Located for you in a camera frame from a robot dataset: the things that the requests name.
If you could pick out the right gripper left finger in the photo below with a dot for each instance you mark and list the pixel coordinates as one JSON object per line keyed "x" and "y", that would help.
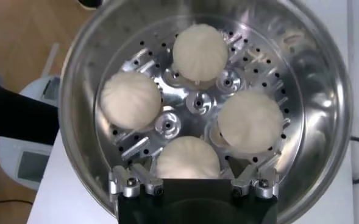
{"x": 142, "y": 179}

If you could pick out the steel perforated steamer basket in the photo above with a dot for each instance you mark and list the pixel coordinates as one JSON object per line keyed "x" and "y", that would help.
{"x": 319, "y": 91}

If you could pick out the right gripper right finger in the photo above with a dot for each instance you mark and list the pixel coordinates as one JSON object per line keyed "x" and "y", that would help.
{"x": 247, "y": 181}

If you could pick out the black robot body part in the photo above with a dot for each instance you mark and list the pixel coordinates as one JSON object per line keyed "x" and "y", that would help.
{"x": 14, "y": 115}

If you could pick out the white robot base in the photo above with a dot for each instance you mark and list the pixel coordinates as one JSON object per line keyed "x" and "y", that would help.
{"x": 11, "y": 158}

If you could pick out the white steamed baozi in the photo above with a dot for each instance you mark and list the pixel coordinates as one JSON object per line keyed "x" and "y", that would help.
{"x": 188, "y": 158}
{"x": 130, "y": 100}
{"x": 249, "y": 121}
{"x": 200, "y": 51}

